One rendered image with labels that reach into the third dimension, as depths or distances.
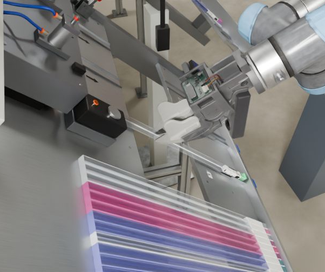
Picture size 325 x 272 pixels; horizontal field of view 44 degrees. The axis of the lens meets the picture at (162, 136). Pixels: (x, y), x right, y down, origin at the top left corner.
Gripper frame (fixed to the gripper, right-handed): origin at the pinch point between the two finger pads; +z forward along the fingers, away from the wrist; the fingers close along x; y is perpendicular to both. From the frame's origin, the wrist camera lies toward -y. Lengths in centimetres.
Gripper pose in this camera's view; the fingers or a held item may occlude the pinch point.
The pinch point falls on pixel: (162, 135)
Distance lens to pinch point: 74.0
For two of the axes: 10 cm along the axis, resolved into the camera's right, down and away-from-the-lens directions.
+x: 2.5, 7.6, -6.0
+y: -5.0, -4.3, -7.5
